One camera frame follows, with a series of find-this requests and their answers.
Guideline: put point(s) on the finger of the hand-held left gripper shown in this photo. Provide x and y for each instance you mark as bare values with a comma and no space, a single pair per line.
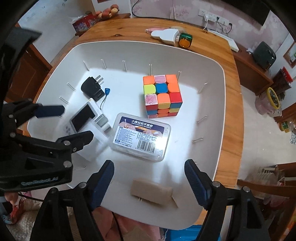
78,139
52,111

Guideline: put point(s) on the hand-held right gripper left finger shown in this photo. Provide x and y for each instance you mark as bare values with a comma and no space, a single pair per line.
104,185

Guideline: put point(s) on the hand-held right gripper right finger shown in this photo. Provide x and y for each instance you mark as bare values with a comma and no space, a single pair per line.
196,185

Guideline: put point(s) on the white square adapter box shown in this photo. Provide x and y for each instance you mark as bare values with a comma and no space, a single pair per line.
100,139

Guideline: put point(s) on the white handheld screen device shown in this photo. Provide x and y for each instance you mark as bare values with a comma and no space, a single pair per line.
83,117

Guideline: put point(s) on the black charger plug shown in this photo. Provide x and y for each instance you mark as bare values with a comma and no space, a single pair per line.
91,89

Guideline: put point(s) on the beige rectangular box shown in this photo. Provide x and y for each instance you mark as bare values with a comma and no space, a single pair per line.
150,190

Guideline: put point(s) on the clear plastic box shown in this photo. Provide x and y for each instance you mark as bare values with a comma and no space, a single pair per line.
138,136

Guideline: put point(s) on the white plastic tray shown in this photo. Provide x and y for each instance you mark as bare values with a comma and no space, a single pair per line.
196,97

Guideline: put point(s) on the multicoloured puzzle cube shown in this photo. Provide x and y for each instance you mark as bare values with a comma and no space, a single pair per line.
161,95

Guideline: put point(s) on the blue plastic object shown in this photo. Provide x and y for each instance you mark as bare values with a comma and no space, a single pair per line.
185,234

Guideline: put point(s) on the beige rug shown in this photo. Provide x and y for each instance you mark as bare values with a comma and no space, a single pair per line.
27,222

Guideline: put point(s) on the pink cloth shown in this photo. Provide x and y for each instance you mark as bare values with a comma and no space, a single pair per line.
138,229

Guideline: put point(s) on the wooden chair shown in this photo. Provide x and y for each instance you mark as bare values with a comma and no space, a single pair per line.
277,185

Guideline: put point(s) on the red printed box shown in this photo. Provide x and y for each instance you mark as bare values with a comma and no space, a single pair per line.
83,24

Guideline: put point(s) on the green and yellow bottle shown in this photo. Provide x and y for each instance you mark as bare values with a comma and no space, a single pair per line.
285,126

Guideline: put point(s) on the clear jar with yellow rim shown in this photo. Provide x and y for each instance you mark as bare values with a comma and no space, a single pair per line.
268,103

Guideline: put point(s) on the pile of red apples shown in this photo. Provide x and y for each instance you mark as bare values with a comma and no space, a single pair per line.
108,10

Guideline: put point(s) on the wooden side cabinet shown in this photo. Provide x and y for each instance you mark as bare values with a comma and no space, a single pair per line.
122,16

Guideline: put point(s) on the wooden television cabinet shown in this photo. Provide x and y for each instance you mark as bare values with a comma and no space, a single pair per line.
252,71

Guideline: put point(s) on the white cloud-shaped box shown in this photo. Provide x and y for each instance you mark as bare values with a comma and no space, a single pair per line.
165,34

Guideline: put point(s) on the green and gold small jar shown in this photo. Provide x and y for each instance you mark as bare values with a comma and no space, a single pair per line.
185,41

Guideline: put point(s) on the black countertop appliance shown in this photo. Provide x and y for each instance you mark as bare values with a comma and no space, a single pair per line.
263,55

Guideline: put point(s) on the white set-top box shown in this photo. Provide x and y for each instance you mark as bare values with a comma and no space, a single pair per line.
227,40

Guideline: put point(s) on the black flat television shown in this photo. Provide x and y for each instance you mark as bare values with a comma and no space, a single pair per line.
254,11

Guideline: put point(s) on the white wall charger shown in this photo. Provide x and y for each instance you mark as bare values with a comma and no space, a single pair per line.
206,17

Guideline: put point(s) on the white wall outlet strip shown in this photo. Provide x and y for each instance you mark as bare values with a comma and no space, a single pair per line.
215,16

